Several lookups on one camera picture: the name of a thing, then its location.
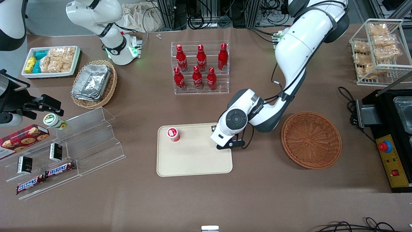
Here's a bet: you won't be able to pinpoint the black floor cables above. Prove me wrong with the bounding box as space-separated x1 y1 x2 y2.
313 217 412 232

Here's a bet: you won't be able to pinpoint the green lid white cup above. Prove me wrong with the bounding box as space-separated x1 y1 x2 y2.
43 113 68 131

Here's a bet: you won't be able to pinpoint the aluminium frame post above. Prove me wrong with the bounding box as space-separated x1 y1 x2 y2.
246 0 261 28
156 0 176 30

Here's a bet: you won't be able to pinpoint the white rectangular snack bin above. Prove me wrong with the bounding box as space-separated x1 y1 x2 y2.
21 46 81 79

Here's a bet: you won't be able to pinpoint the yellow control panel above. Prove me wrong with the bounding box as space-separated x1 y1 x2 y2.
376 134 410 188

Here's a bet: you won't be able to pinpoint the black cable bundle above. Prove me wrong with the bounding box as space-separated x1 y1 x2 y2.
186 0 248 29

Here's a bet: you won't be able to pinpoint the clear acrylic bottle rack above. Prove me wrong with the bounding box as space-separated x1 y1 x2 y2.
171 41 230 95

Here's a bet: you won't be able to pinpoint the Snickers chocolate bar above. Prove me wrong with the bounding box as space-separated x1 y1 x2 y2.
16 174 46 195
45 161 77 179

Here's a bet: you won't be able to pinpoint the beige plastic tray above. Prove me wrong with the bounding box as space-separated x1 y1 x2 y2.
157 122 233 177

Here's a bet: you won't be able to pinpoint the bagged fried snack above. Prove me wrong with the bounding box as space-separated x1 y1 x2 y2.
355 63 376 80
353 41 371 54
368 22 389 36
371 34 397 47
353 53 374 65
373 45 402 61

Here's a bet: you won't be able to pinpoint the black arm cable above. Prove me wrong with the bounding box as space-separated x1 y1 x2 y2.
240 60 311 150

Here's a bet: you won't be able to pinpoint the yellow snack pack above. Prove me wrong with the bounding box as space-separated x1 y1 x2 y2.
25 56 37 73

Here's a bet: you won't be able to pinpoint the steel fryer pan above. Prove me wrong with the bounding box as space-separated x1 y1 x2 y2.
393 96 412 134

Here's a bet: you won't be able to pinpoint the aluminium frame rail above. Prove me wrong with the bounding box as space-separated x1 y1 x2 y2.
370 0 412 20

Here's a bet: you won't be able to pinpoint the aluminium foil tray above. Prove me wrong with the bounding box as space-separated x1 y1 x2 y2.
71 87 109 102
75 64 111 94

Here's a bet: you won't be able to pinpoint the grey metal bracket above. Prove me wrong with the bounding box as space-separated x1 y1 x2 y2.
355 99 383 129

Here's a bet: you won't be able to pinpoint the clear acrylic stepped shelf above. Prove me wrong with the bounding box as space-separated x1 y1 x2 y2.
0 107 126 201

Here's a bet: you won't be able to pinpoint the white wire rack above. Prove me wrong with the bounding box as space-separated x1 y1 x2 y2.
349 18 412 87

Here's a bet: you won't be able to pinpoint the red lid white cup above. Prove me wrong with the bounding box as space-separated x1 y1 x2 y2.
166 127 181 142

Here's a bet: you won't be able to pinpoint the black fryer control box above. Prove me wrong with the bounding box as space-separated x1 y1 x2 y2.
360 89 412 194

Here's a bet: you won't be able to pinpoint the red cola bottle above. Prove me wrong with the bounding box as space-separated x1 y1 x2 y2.
173 67 186 91
176 44 188 72
196 44 207 72
218 43 229 71
192 65 204 90
206 67 218 91

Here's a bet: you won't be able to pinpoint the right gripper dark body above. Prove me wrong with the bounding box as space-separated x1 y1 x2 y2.
0 69 31 114

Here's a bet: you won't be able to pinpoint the round brown wicker basket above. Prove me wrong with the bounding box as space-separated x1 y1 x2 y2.
281 111 342 169

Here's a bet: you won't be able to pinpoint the white plastic bag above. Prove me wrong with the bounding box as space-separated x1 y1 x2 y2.
121 3 162 33

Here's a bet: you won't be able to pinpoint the red tartan cookie box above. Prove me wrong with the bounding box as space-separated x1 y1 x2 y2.
0 124 50 160

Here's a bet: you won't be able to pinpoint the oval light wicker basket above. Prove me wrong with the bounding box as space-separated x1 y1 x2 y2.
71 60 118 110

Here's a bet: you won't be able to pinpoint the small black chocolate box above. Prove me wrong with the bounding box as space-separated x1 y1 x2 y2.
49 143 63 162
16 156 33 175

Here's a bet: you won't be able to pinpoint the red emergency stop button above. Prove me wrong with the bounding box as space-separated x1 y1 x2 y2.
379 140 393 154

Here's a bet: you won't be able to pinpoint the grey metal bar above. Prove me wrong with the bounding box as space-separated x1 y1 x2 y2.
375 77 412 97

